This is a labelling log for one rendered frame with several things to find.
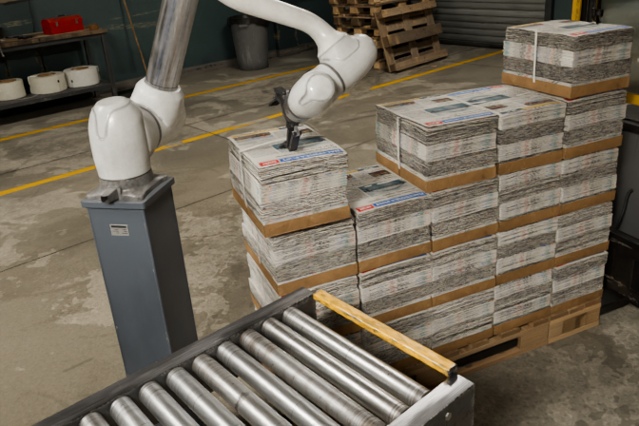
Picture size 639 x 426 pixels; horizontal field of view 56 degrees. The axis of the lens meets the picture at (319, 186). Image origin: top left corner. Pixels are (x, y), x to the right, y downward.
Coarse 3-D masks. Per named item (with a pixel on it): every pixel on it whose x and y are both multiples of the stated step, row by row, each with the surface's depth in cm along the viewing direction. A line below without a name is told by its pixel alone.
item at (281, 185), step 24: (312, 144) 191; (336, 144) 189; (264, 168) 174; (288, 168) 176; (312, 168) 180; (336, 168) 183; (264, 192) 177; (288, 192) 179; (312, 192) 183; (336, 192) 186; (264, 216) 179; (288, 216) 182
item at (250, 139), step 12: (252, 132) 206; (264, 132) 205; (276, 132) 204; (312, 132) 202; (228, 144) 205; (240, 144) 196; (252, 144) 195; (240, 168) 196; (240, 180) 197; (240, 192) 201
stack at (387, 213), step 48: (384, 192) 209; (432, 192) 207; (480, 192) 214; (528, 192) 223; (288, 240) 188; (336, 240) 195; (384, 240) 203; (432, 240) 212; (480, 240) 220; (528, 240) 231; (336, 288) 201; (384, 288) 209; (432, 288) 220; (528, 288) 239; (432, 336) 228; (528, 336) 249; (288, 384) 211; (432, 384) 235
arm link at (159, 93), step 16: (176, 0) 171; (192, 0) 172; (160, 16) 175; (176, 16) 173; (192, 16) 176; (160, 32) 176; (176, 32) 175; (160, 48) 178; (176, 48) 178; (160, 64) 180; (176, 64) 181; (144, 80) 186; (160, 80) 182; (176, 80) 185; (144, 96) 183; (160, 96) 183; (176, 96) 186; (160, 112) 184; (176, 112) 188; (160, 128) 184; (176, 128) 193; (160, 144) 187
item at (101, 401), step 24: (264, 312) 151; (312, 312) 159; (216, 336) 143; (240, 336) 144; (168, 360) 135; (192, 360) 136; (216, 360) 141; (120, 384) 129; (144, 384) 129; (72, 408) 123; (96, 408) 123; (144, 408) 130
